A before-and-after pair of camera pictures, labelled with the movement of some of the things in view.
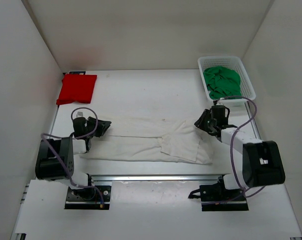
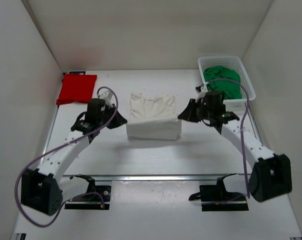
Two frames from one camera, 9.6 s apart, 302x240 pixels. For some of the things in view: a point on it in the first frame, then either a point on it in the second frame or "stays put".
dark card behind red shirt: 78,72 stays put
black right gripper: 200,123 -> 189,113
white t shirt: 186,145 -> 152,117
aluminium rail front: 191,177 stays put
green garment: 222,82 stays put
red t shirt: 76,87 stays put
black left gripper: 103,126 -> 118,120
